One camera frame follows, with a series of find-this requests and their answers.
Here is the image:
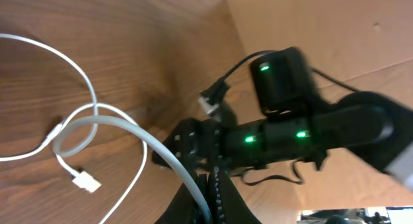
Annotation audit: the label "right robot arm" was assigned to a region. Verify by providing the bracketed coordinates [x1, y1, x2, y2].
[164, 47, 412, 188]

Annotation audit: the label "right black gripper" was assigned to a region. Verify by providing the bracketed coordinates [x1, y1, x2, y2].
[163, 103, 268, 172]

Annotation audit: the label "right camera cable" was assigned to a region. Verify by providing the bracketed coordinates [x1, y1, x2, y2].
[206, 49, 359, 99]

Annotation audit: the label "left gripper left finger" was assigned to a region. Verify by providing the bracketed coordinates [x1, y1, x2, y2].
[155, 183, 205, 224]

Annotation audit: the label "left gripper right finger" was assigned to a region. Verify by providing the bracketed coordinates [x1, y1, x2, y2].
[207, 167, 261, 224]

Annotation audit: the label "white usb cable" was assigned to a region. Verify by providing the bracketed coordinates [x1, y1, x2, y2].
[0, 33, 212, 224]

